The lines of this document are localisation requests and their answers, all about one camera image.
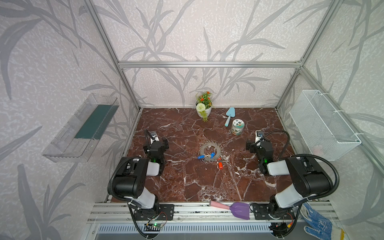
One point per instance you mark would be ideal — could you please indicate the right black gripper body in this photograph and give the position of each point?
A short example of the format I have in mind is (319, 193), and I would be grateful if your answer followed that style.
(256, 146)

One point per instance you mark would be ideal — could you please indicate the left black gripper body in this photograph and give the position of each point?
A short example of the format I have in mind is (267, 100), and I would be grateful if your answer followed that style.
(155, 144)

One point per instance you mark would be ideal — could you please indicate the blue tagged key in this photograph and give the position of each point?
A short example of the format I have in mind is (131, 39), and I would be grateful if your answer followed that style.
(210, 156)

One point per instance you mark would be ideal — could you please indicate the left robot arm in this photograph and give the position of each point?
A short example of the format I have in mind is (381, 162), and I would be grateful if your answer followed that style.
(127, 183)

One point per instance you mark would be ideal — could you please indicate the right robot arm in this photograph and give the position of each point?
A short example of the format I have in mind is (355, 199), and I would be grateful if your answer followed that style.
(313, 177)

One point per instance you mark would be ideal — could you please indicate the teal toy trowel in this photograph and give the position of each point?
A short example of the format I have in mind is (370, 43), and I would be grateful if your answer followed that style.
(230, 114)

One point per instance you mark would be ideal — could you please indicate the purple toy shovel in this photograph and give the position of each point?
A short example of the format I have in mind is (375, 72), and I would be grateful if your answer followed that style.
(239, 210)

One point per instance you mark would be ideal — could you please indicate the potted artificial flowers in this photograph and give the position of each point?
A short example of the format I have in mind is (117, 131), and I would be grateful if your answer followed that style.
(204, 105)

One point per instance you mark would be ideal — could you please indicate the green circuit board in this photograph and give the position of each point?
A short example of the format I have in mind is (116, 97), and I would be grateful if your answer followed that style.
(154, 226)

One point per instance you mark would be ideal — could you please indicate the blue dotted work glove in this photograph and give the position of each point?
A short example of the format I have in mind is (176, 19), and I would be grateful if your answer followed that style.
(319, 226)

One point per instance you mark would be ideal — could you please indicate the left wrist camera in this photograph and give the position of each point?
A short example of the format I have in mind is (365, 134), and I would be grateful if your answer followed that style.
(154, 137)

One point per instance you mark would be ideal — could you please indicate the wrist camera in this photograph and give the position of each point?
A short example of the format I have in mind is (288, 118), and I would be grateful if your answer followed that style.
(154, 137)
(259, 136)

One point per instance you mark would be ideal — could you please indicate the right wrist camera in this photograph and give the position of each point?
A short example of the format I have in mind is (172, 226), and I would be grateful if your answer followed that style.
(259, 136)

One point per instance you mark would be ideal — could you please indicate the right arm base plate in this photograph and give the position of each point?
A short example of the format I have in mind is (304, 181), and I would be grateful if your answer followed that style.
(271, 211)

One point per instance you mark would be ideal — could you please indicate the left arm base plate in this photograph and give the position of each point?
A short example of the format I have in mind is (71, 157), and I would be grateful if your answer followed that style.
(164, 212)

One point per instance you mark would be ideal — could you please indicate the white wire basket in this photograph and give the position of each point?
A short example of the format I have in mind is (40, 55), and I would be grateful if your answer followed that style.
(324, 130)

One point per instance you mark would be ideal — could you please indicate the clear plastic wall shelf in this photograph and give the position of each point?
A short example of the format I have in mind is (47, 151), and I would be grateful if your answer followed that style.
(77, 140)

